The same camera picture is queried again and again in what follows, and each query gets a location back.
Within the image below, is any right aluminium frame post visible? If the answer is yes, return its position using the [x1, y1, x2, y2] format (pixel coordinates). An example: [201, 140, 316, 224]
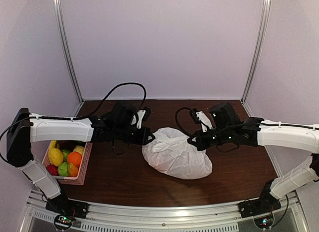
[241, 0, 271, 104]

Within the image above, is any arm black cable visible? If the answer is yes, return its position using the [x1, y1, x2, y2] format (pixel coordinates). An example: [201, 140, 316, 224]
[0, 82, 147, 163]
[175, 107, 197, 137]

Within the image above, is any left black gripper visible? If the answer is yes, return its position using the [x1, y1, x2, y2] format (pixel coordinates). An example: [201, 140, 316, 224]
[114, 124, 155, 145]

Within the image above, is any pink perforated basket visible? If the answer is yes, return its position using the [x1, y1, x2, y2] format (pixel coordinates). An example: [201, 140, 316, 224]
[42, 141, 93, 185]

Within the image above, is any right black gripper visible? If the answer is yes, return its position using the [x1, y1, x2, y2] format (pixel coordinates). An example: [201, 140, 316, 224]
[188, 126, 234, 151]

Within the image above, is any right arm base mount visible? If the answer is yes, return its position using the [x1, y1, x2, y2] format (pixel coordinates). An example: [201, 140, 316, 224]
[238, 198, 282, 230]

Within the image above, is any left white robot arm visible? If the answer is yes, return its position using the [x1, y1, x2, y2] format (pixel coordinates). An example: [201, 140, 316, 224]
[2, 101, 155, 214]

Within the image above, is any front aluminium rail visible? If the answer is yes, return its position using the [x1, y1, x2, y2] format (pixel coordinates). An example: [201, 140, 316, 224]
[17, 190, 310, 232]

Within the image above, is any white plastic bag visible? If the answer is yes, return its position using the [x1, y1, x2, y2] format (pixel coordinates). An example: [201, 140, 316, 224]
[142, 127, 213, 180]

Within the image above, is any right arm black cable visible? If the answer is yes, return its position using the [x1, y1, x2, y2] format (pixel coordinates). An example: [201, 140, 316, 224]
[175, 107, 197, 137]

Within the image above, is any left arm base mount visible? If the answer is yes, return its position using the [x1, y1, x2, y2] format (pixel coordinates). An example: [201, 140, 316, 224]
[41, 193, 89, 232]

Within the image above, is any yellow orange fruit toy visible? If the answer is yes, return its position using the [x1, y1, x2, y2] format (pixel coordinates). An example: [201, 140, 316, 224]
[67, 163, 79, 177]

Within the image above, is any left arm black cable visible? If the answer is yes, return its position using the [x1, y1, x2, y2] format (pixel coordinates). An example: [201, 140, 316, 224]
[0, 82, 147, 163]

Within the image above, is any yellow lemon toy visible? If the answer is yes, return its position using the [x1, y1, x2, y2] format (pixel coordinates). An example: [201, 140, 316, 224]
[48, 141, 64, 167]

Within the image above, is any red fruit toy in basket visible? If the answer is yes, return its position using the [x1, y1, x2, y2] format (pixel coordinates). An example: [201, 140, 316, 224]
[46, 164, 59, 176]

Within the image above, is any aluminium frame post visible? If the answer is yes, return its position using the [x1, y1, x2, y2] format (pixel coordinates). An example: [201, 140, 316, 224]
[53, 0, 84, 104]
[241, 0, 271, 104]

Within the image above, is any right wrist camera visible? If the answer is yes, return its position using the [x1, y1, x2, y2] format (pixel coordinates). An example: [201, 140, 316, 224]
[189, 109, 213, 133]

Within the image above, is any orange fruit in basket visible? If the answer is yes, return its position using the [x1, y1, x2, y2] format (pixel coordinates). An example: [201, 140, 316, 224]
[67, 152, 82, 168]

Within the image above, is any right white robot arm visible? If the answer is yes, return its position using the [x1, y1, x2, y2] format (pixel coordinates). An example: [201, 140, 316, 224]
[187, 103, 319, 213]

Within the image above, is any pale yellow fruit toy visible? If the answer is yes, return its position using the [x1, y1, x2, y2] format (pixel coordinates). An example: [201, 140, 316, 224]
[73, 145, 85, 156]

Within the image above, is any light green apple toy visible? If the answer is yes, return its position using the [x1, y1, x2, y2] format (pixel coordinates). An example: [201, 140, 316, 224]
[57, 162, 69, 177]

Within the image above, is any left aluminium frame post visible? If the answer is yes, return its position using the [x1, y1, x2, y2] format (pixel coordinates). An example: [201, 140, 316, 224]
[53, 0, 84, 104]

